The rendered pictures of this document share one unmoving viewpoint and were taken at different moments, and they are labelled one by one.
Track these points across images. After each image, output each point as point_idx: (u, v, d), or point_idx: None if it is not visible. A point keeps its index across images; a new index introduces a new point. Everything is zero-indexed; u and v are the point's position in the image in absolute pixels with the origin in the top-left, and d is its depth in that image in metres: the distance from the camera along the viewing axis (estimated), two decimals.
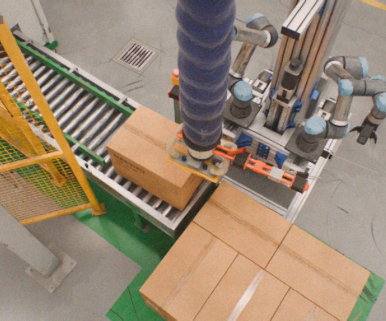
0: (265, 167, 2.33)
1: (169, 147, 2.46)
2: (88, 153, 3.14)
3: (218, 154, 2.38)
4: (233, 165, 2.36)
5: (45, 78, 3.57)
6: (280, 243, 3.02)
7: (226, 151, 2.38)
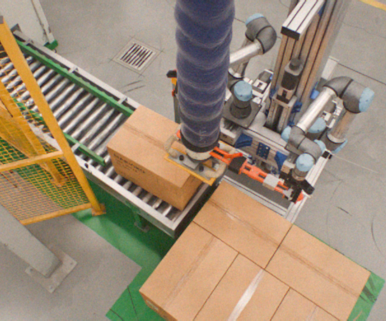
0: (260, 173, 2.32)
1: (167, 145, 2.47)
2: (88, 153, 3.14)
3: (215, 156, 2.37)
4: (228, 169, 2.35)
5: (45, 78, 3.57)
6: (280, 243, 3.02)
7: (223, 154, 2.38)
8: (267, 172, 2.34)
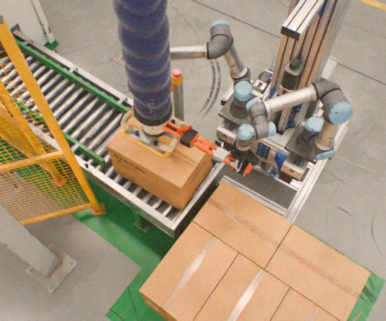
0: (211, 147, 2.40)
1: (123, 121, 2.54)
2: (88, 153, 3.14)
3: (168, 131, 2.45)
4: (181, 142, 2.43)
5: (45, 78, 3.57)
6: (280, 243, 3.02)
7: (176, 128, 2.46)
8: (218, 146, 2.42)
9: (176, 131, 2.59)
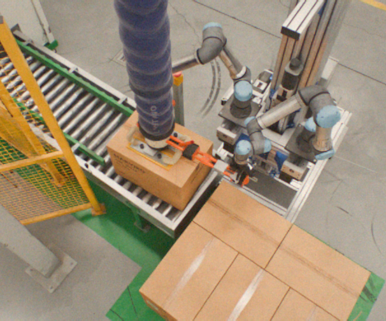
0: (211, 160, 2.56)
1: (129, 135, 2.71)
2: (88, 153, 3.14)
3: (171, 144, 2.61)
4: (183, 155, 2.59)
5: (45, 78, 3.57)
6: (280, 243, 3.02)
7: (178, 142, 2.62)
8: (218, 158, 2.59)
9: (178, 144, 2.75)
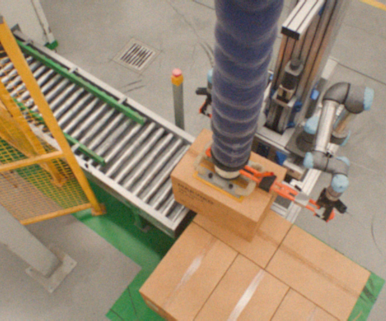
0: (291, 192, 2.32)
1: (197, 164, 2.48)
2: (88, 153, 3.14)
3: (245, 175, 2.38)
4: (259, 187, 2.36)
5: (45, 78, 3.57)
6: (280, 243, 3.02)
7: (253, 172, 2.38)
8: (298, 190, 2.35)
9: None
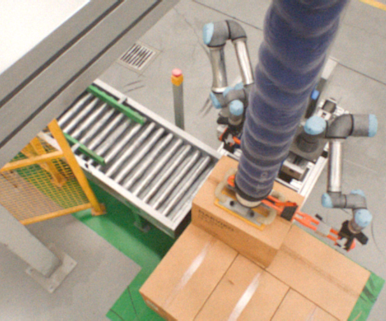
0: (312, 221, 2.37)
1: (218, 192, 2.52)
2: (88, 153, 3.14)
3: (267, 204, 2.42)
4: (281, 216, 2.40)
5: None
6: None
7: (274, 202, 2.43)
8: (319, 220, 2.40)
9: None
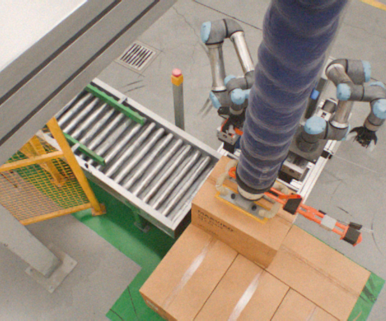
0: (317, 214, 2.28)
1: (219, 184, 2.42)
2: (88, 153, 3.14)
3: (270, 197, 2.33)
4: (284, 209, 2.31)
5: None
6: None
7: (278, 194, 2.33)
8: None
9: None
